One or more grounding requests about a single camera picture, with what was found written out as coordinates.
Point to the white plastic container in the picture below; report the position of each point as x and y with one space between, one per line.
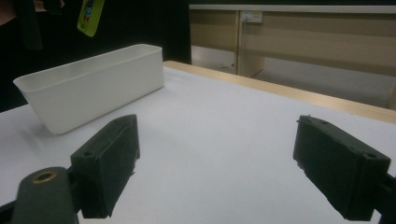
93 90

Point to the beige wooden shelving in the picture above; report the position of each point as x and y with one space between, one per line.
311 40

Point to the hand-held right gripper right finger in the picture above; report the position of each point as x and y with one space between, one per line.
339 168

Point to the wooden table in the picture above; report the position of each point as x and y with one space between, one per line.
280 90

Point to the white wall socket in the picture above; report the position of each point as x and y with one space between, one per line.
251 17

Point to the black curtain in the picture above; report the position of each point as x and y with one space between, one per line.
140 25

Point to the green snack packet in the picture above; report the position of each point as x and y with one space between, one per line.
90 18

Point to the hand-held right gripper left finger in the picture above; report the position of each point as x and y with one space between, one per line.
106 168

